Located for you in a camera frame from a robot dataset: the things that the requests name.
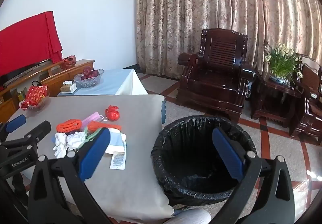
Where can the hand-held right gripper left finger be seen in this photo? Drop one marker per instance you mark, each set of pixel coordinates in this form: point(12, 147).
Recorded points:
point(95, 153)

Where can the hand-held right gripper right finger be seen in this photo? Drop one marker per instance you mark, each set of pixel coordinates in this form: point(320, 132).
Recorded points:
point(227, 153)

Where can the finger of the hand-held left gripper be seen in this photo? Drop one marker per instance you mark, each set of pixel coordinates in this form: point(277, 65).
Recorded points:
point(15, 123)
point(40, 129)

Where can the green rubber glove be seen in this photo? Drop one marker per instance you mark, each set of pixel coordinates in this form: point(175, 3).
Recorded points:
point(88, 137)

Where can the white medicine box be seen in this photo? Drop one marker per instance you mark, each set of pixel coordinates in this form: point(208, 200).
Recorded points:
point(117, 162)

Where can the bin with black plastic bag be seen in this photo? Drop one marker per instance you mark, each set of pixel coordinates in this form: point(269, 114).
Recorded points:
point(191, 153)

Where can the small red snack packet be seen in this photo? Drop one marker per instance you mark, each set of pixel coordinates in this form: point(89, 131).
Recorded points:
point(26, 105)

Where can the glass dish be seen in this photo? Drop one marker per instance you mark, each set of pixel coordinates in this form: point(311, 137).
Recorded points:
point(39, 107)

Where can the white crumpled tissue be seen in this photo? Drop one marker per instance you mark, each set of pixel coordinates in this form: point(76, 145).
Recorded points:
point(75, 139)
point(59, 143)

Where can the light blue face mask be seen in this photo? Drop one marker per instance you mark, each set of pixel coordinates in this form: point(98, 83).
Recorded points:
point(115, 139)

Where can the orange foam net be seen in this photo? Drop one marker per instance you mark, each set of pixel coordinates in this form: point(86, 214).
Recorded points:
point(69, 126)
point(108, 126)

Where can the pink plastic packet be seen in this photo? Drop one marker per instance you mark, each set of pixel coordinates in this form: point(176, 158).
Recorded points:
point(91, 118)

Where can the red gift bag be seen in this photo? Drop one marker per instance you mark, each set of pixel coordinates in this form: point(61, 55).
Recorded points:
point(37, 93)

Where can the white tissue box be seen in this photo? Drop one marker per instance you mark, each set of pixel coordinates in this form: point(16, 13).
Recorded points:
point(68, 88)

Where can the wooden television cabinet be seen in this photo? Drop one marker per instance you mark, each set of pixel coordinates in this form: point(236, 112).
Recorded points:
point(54, 80)

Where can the red apple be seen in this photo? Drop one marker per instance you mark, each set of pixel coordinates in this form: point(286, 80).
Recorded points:
point(87, 71)
point(95, 73)
point(83, 77)

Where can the glass fruit bowl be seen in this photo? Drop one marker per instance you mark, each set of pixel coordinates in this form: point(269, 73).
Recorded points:
point(89, 82)

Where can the light blue tablecloth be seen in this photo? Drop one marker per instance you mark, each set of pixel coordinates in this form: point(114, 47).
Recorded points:
point(113, 83)

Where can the red wrapped bundle on cabinet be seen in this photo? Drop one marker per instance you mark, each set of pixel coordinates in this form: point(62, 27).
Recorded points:
point(68, 62)

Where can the dark wooden armchair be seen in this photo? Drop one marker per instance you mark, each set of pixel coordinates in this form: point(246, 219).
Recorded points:
point(309, 113)
point(213, 78)

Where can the blue scalloped table mat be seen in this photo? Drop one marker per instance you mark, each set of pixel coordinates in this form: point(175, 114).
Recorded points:
point(163, 111)

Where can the dark wooden side table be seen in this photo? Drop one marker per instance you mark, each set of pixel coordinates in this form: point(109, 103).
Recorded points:
point(276, 93)

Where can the red cloth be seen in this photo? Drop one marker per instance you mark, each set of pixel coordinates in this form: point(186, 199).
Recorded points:
point(25, 43)

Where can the potted flowering plant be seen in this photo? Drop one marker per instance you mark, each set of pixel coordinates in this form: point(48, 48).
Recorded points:
point(281, 63)

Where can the floral beige curtain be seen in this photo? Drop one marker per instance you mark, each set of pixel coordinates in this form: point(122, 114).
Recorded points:
point(201, 0)

